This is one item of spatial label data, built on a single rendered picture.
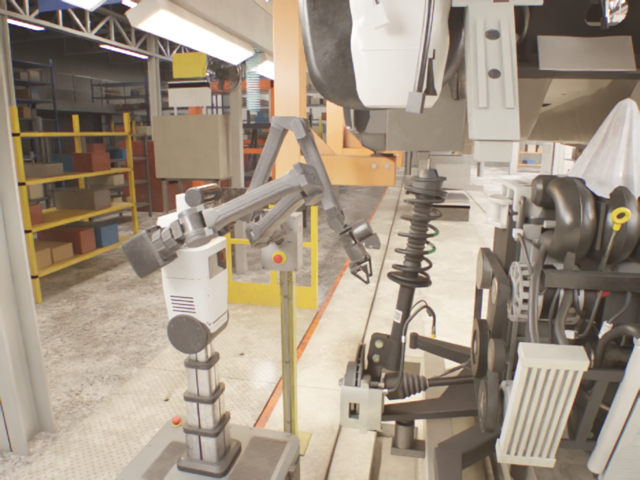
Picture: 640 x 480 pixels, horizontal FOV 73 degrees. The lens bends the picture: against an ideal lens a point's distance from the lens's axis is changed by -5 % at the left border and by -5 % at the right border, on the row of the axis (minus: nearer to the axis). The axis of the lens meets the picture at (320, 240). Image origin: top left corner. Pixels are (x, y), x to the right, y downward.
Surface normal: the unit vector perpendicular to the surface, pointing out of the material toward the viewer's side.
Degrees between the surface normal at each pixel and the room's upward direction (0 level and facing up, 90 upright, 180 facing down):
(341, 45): 89
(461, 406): 9
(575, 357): 16
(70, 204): 90
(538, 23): 130
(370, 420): 98
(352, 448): 0
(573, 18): 135
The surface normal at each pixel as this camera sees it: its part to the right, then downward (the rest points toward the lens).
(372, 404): -0.06, 0.04
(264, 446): 0.00, -0.97
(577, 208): -0.30, -0.30
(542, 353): -0.05, -0.87
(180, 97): -0.20, 0.22
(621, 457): -0.19, 0.48
